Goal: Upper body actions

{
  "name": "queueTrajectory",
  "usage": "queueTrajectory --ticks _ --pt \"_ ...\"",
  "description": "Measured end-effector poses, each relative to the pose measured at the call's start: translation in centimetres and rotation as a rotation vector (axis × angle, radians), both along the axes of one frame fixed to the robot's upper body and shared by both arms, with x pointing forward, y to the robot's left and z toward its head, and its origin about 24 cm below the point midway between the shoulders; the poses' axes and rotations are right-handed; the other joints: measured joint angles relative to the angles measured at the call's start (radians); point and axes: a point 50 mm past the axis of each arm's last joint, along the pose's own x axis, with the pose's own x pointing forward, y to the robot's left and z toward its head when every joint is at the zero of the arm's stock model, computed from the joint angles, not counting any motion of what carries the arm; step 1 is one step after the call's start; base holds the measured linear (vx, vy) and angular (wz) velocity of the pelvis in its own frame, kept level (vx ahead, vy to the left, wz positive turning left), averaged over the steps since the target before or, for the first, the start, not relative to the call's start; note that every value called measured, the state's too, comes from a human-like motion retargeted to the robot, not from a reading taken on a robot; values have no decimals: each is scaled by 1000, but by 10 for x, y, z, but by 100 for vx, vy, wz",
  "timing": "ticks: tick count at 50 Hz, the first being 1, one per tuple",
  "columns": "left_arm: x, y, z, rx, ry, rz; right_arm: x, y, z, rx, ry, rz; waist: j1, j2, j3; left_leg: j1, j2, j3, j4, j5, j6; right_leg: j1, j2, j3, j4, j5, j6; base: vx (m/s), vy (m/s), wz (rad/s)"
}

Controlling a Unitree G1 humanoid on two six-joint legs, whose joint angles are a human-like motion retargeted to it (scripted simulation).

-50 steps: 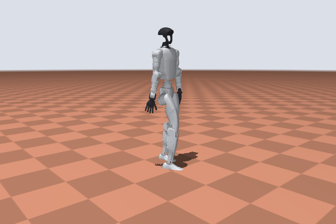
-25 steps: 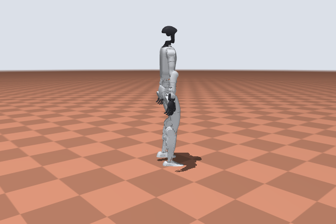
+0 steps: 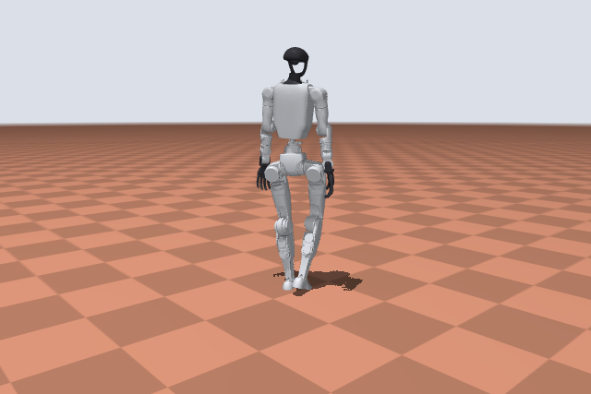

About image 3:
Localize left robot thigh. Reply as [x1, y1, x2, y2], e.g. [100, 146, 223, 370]
[264, 161, 294, 236]

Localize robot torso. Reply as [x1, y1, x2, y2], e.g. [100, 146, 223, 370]
[273, 79, 315, 176]

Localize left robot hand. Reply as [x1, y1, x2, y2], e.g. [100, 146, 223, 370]
[257, 156, 271, 190]

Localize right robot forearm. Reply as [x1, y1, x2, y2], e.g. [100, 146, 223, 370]
[320, 124, 333, 169]

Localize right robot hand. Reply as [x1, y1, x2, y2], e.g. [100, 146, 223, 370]
[324, 161, 334, 198]

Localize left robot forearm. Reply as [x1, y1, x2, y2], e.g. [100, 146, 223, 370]
[259, 125, 272, 164]

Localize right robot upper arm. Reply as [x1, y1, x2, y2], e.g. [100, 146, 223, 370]
[308, 86, 329, 137]

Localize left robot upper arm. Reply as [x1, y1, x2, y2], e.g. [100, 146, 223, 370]
[261, 86, 276, 133]

